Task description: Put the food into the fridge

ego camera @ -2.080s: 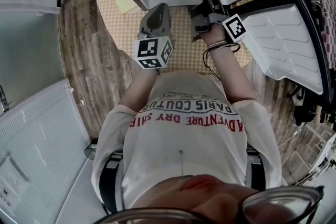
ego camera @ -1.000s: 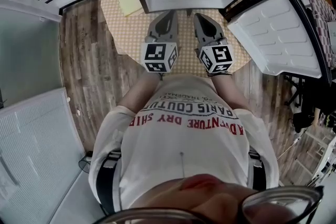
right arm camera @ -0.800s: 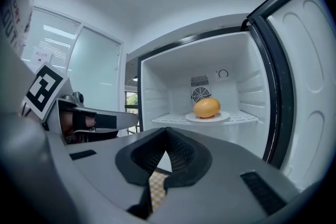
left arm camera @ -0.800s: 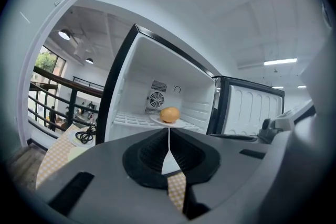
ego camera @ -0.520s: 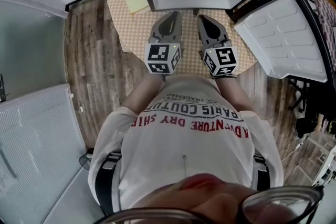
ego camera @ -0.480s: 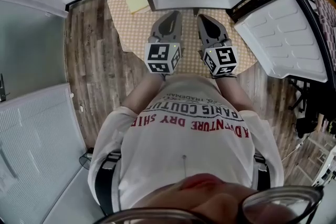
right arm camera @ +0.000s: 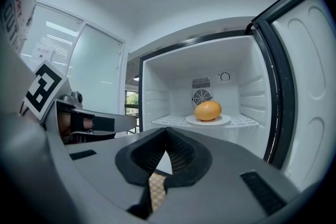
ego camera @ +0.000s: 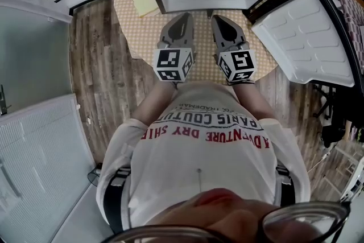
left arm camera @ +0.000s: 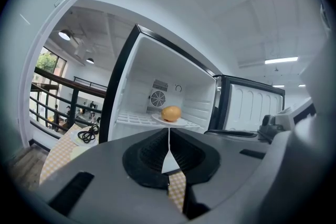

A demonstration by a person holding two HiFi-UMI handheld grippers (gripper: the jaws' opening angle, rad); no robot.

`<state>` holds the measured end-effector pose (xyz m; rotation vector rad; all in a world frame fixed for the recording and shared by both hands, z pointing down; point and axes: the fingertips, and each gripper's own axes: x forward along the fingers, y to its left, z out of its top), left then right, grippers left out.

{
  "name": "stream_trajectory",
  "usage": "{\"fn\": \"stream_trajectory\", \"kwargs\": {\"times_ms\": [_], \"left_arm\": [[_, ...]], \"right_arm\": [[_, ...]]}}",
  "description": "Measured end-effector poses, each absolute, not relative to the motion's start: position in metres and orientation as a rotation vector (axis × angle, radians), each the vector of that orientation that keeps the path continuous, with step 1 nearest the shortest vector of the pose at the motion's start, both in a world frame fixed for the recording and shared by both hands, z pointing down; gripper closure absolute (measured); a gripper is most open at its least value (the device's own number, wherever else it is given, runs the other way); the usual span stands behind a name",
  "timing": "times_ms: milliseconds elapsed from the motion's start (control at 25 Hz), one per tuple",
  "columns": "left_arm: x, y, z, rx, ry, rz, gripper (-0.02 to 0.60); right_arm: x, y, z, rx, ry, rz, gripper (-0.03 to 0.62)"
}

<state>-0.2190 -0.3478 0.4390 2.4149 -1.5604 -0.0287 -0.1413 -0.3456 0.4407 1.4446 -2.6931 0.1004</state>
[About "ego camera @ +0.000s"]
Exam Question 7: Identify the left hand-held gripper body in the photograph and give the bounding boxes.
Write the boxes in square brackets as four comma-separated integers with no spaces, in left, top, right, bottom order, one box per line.
[154,12,195,83]

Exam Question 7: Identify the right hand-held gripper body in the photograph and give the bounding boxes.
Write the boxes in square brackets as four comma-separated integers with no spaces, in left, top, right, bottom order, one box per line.
[210,14,258,83]

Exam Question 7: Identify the white bread slice food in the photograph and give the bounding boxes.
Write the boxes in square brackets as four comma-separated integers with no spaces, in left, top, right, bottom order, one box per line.
[133,0,160,18]

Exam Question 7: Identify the person's right forearm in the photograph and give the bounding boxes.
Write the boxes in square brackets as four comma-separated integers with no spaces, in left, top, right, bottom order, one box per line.
[230,81,275,125]

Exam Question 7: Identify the person's left forearm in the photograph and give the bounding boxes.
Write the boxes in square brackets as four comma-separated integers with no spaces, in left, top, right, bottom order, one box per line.
[130,80,179,125]

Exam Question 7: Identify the orange checked tablecloth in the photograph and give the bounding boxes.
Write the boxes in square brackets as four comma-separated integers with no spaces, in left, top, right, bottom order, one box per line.
[113,0,280,84]

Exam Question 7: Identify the person's white printed shirt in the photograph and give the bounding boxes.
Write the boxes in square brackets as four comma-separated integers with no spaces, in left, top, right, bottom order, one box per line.
[96,83,311,228]

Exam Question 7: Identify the purple checked cloth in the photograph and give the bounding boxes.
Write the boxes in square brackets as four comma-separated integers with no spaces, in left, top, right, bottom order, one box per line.
[337,0,364,68]

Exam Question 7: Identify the white frosted cabinet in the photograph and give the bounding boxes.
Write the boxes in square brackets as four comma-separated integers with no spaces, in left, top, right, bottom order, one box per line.
[0,0,75,120]

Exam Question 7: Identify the white ribbed panel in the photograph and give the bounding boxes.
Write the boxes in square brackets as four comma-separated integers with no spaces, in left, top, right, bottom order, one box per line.
[0,93,99,243]

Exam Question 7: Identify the black-rimmed glasses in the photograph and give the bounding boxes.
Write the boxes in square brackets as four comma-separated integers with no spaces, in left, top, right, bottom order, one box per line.
[106,200,353,243]

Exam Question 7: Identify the black metal frame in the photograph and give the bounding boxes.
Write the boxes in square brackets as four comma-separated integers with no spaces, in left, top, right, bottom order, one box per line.
[295,0,364,73]

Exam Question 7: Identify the black body harness strap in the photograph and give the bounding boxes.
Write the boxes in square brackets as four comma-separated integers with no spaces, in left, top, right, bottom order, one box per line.
[275,160,297,207]
[102,166,132,234]

